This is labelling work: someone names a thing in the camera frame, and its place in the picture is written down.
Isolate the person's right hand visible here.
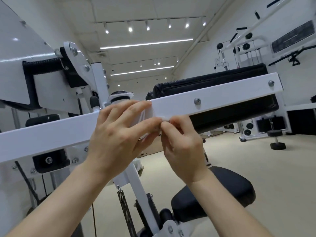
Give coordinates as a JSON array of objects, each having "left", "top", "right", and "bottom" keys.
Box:
[{"left": 159, "top": 115, "right": 211, "bottom": 185}]

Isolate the person's left hand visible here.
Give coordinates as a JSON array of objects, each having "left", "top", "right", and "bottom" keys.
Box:
[{"left": 85, "top": 100, "right": 165, "bottom": 182}]

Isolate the white cleaning wipe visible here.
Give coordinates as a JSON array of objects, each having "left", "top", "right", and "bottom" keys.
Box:
[{"left": 138, "top": 115, "right": 171, "bottom": 146}]

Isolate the black padded seat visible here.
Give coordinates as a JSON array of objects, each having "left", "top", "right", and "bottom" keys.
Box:
[{"left": 171, "top": 166, "right": 256, "bottom": 223}]

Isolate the white gym machine frame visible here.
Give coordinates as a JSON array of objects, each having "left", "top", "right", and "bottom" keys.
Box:
[{"left": 0, "top": 0, "right": 284, "bottom": 237}]

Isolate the black padded arm rest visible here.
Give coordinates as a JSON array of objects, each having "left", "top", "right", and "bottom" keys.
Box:
[{"left": 145, "top": 63, "right": 280, "bottom": 134}]

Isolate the person's right forearm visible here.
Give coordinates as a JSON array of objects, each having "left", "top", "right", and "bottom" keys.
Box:
[{"left": 187, "top": 169, "right": 266, "bottom": 237}]

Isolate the person's left forearm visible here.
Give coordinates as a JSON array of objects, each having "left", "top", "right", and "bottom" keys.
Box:
[{"left": 5, "top": 160, "right": 117, "bottom": 237}]

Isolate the long ceiling strip light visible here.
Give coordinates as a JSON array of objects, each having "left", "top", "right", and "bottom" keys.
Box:
[
  {"left": 100, "top": 38, "right": 194, "bottom": 50},
  {"left": 110, "top": 65, "right": 175, "bottom": 77}
]

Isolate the black dumbbell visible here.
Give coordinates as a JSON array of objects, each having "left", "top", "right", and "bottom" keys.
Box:
[{"left": 267, "top": 130, "right": 287, "bottom": 150}]

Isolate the row of ceiling spotlights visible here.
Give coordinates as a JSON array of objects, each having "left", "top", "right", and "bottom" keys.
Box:
[{"left": 103, "top": 17, "right": 207, "bottom": 35}]

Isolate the white cable crossover machine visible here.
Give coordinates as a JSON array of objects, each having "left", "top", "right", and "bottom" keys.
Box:
[{"left": 213, "top": 0, "right": 316, "bottom": 142}]

